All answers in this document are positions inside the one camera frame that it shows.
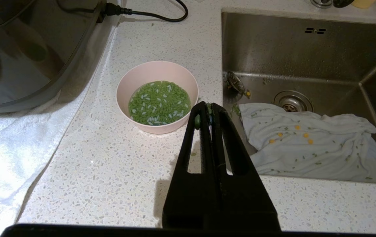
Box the black rice cooker body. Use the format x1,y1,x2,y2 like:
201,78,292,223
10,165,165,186
0,0,108,114

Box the stainless steel sink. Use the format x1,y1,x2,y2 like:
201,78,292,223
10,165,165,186
221,8,376,185

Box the chrome faucet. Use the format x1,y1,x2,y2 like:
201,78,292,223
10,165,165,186
310,0,333,9

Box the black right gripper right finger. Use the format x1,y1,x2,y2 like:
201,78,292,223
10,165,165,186
211,103,281,230

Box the red yellow printed container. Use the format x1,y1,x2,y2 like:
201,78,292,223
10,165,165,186
351,0,376,9

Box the white towel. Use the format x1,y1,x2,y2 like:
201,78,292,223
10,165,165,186
0,0,124,237

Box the white speckled cloth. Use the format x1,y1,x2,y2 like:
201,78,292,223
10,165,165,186
238,103,376,184

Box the round metal sink stopper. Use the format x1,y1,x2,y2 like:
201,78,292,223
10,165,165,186
226,71,246,94

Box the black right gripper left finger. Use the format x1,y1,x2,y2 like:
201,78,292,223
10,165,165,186
162,101,217,230

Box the pink bowl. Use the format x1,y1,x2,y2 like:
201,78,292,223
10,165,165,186
116,61,199,135

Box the black power cable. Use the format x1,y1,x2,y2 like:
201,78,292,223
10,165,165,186
101,0,189,23

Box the round steel sink drain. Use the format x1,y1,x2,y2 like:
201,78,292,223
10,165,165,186
273,90,314,113

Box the green grains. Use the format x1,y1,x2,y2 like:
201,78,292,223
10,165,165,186
128,81,192,126

